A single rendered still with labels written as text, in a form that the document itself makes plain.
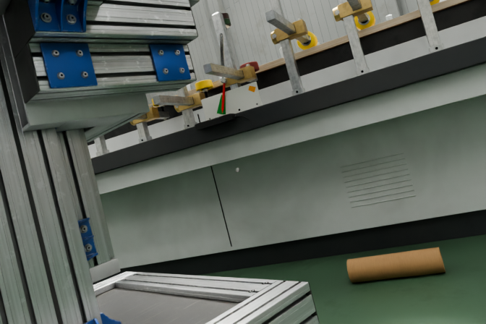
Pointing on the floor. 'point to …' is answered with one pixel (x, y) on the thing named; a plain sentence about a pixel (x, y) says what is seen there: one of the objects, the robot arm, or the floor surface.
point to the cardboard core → (395, 265)
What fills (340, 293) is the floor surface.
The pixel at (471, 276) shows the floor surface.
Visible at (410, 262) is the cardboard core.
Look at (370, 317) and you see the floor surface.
